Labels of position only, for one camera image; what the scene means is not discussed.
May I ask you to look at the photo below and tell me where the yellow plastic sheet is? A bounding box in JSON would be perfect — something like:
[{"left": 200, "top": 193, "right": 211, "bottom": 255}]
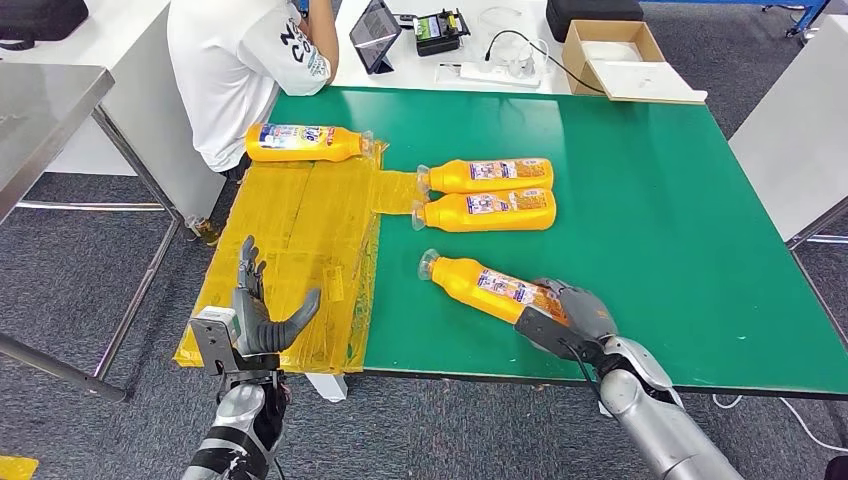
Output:
[{"left": 172, "top": 142, "right": 429, "bottom": 376}]

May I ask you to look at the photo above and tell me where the black power cable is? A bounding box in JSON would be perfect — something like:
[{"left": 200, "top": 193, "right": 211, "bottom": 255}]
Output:
[{"left": 484, "top": 29, "right": 605, "bottom": 95}]

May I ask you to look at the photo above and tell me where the white floor cable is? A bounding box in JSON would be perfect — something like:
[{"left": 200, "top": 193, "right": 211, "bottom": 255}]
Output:
[{"left": 712, "top": 395, "right": 848, "bottom": 453}]

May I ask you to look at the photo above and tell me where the white charger cable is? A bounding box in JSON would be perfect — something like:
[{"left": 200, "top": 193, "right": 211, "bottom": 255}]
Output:
[{"left": 476, "top": 5, "right": 550, "bottom": 75}]

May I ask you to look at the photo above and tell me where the black bag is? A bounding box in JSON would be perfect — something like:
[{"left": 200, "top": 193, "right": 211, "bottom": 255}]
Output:
[{"left": 0, "top": 0, "right": 90, "bottom": 49}]

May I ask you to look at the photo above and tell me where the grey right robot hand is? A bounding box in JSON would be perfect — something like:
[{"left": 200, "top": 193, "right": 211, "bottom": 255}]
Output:
[{"left": 529, "top": 277, "right": 621, "bottom": 343}]

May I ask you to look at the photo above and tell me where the stainless steel table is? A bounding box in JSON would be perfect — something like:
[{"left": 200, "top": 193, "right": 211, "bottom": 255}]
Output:
[{"left": 0, "top": 62, "right": 183, "bottom": 404}]

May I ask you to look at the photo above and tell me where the white table foot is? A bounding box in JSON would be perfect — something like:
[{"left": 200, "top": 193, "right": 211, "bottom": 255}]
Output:
[{"left": 304, "top": 374, "right": 349, "bottom": 404}]

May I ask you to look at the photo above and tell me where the blue cart frame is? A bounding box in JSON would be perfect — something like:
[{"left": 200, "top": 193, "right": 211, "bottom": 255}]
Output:
[{"left": 761, "top": 0, "right": 833, "bottom": 38}]

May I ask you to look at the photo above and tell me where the black tablet on stand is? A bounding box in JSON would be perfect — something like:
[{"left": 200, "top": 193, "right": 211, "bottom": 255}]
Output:
[{"left": 349, "top": 0, "right": 403, "bottom": 75}]

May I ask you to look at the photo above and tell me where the black hard case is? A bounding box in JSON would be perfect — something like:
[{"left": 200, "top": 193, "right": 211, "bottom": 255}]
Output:
[{"left": 545, "top": 0, "right": 645, "bottom": 43}]

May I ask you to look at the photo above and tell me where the open cardboard box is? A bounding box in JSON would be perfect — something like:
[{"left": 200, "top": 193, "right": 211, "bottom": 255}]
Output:
[{"left": 561, "top": 19, "right": 709, "bottom": 106}]

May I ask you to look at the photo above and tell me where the yellow plastic scrap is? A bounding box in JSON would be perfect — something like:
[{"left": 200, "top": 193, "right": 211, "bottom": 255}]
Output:
[{"left": 0, "top": 453, "right": 40, "bottom": 480}]

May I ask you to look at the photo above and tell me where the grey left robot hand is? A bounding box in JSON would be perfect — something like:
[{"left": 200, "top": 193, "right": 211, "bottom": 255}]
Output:
[{"left": 231, "top": 235, "right": 323, "bottom": 358}]

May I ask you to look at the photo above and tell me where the orange detergent bottle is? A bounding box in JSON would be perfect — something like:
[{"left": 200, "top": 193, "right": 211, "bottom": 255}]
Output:
[
  {"left": 410, "top": 188, "right": 558, "bottom": 234},
  {"left": 417, "top": 248, "right": 571, "bottom": 326},
  {"left": 245, "top": 122, "right": 376, "bottom": 164},
  {"left": 416, "top": 157, "right": 555, "bottom": 196}
]

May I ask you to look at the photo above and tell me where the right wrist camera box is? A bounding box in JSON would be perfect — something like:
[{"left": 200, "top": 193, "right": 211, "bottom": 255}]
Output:
[{"left": 513, "top": 305, "right": 602, "bottom": 363}]

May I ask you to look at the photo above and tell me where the person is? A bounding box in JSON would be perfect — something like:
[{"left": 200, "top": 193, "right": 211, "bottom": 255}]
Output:
[{"left": 165, "top": 0, "right": 340, "bottom": 177}]

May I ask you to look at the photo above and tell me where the white power strip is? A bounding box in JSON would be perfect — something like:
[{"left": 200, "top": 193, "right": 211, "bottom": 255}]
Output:
[{"left": 435, "top": 60, "right": 543, "bottom": 89}]

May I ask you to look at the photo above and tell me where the black label printer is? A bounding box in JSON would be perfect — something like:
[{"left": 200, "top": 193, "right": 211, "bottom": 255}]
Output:
[{"left": 412, "top": 7, "right": 472, "bottom": 58}]

